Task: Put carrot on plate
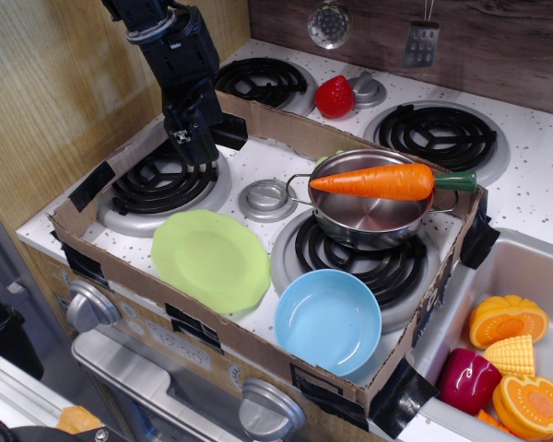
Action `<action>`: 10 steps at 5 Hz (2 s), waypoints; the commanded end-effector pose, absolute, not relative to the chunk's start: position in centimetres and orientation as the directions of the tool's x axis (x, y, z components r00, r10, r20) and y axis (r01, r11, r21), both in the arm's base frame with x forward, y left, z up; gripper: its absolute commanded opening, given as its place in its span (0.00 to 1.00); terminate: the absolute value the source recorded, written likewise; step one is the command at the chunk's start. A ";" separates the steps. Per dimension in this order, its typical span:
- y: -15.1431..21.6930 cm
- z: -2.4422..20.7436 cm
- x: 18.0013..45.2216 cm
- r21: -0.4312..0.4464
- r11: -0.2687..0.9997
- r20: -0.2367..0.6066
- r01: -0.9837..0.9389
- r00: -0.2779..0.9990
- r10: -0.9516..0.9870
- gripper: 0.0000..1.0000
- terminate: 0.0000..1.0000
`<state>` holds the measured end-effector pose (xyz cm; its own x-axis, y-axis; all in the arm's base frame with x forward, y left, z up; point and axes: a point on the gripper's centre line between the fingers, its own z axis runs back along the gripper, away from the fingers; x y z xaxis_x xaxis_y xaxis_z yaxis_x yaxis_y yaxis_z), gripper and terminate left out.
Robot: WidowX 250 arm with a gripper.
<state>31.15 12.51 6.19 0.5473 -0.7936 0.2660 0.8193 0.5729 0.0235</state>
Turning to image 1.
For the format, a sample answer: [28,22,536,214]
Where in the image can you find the orange toy pumpkin half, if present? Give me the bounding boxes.
[469,295,550,349]

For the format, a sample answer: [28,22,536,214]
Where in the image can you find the grey oven knob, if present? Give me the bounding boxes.
[65,279,121,332]
[239,378,306,441]

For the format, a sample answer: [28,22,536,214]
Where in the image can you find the yellow toy corn piece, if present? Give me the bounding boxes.
[482,335,536,377]

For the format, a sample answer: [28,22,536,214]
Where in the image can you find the orange object bottom left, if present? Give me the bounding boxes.
[55,405,102,435]

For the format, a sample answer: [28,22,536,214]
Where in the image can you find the front right stove burner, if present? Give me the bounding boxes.
[271,211,441,334]

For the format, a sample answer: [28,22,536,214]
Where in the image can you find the orange toy fruit half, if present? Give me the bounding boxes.
[492,375,553,440]

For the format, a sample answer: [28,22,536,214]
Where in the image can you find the grey right oven knob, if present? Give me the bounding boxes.
[239,378,306,441]

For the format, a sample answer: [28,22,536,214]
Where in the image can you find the light blue plastic bowl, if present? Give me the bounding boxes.
[274,269,382,378]

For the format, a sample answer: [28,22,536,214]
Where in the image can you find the back left stove burner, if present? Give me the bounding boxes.
[215,57,317,117]

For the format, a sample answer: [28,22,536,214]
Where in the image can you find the front left stove burner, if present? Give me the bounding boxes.
[98,141,232,238]

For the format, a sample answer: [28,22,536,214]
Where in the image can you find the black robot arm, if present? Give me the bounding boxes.
[103,1,245,166]

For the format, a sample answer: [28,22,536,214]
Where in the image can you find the grey left oven knob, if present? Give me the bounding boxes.
[65,279,121,332]

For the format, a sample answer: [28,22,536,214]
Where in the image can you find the grey centre stove knob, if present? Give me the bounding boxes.
[238,179,297,223]

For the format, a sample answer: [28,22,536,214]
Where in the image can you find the grey sink basin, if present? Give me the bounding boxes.
[397,229,553,441]

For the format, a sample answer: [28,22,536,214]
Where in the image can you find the black device left edge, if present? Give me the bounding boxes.
[0,301,44,380]

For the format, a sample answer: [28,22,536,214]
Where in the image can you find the stainless steel pot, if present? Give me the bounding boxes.
[305,148,459,250]

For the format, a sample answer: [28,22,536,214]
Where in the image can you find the back right stove burner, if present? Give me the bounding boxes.
[364,100,511,187]

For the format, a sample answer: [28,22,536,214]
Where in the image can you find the grey back stove knob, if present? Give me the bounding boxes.
[348,72,387,110]

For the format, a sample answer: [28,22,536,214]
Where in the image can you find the silver oven door handle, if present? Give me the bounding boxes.
[72,330,238,441]

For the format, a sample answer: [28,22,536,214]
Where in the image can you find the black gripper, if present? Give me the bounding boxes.
[161,77,248,165]

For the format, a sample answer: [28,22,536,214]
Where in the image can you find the dark red toy pepper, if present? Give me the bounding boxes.
[437,348,502,415]

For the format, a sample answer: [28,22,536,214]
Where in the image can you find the hanging metal strainer ladle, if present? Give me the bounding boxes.
[307,1,353,50]

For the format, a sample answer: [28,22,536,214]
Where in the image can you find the red toy strawberry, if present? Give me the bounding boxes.
[314,76,355,119]

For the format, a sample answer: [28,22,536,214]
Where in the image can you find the hanging metal slotted spatula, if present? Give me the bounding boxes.
[402,0,441,68]

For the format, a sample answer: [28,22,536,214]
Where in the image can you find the light green plastic plate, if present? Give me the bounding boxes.
[151,210,271,314]

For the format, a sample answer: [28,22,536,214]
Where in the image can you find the orange toy carrot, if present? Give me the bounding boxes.
[309,163,477,202]

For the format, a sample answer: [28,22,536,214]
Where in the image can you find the grey stove knob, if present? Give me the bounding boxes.
[348,72,387,110]
[238,179,297,223]

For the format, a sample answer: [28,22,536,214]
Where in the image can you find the stove burner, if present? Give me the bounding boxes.
[271,211,441,334]
[364,100,511,187]
[215,57,317,117]
[98,141,232,238]

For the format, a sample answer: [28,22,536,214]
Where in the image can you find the brown cardboard fence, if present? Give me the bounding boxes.
[46,89,501,439]

